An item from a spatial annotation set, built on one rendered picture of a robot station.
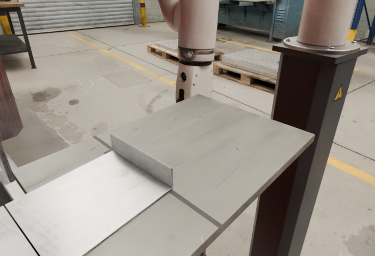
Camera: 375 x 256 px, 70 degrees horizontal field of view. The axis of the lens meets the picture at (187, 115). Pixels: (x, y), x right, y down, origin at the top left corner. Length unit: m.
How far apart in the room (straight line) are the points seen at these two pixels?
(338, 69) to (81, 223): 0.68
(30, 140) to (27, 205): 0.37
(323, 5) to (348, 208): 1.33
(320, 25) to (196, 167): 0.58
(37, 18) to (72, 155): 7.54
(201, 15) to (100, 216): 0.44
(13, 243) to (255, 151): 0.22
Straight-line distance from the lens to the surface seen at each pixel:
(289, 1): 5.86
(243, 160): 0.27
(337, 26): 0.78
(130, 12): 8.56
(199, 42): 0.57
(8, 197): 0.28
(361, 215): 1.85
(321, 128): 0.82
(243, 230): 1.54
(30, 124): 0.69
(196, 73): 0.59
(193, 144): 0.29
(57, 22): 7.90
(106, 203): 0.23
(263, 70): 3.36
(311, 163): 0.88
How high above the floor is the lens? 1.16
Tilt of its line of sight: 27 degrees down
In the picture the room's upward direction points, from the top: straight up
